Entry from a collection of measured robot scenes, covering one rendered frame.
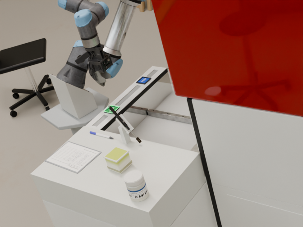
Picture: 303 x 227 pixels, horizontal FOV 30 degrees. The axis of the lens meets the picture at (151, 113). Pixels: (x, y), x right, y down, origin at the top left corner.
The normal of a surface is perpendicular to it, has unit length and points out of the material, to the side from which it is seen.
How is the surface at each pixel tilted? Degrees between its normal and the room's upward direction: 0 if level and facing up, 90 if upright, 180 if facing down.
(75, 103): 90
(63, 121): 0
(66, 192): 90
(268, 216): 90
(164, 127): 0
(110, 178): 0
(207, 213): 90
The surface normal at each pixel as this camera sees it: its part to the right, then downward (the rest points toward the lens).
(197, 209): 0.79, 0.15
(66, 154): -0.24, -0.82
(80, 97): 0.59, 0.31
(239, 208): -0.56, 0.56
